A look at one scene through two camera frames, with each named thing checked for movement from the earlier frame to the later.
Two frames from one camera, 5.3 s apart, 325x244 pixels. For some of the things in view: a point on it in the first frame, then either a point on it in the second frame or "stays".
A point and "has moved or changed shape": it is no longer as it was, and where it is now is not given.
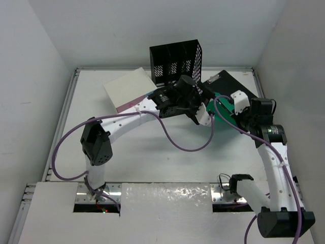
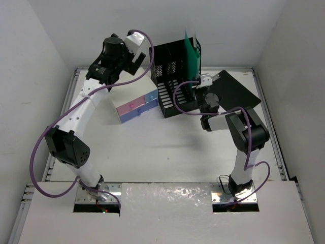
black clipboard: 225,83 stays
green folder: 222,107 has moved or changed shape
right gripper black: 237,117 -> 201,88
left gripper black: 205,96 -> 129,54
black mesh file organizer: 170,62 stays
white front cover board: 150,213 stays
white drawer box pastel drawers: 127,91 stays
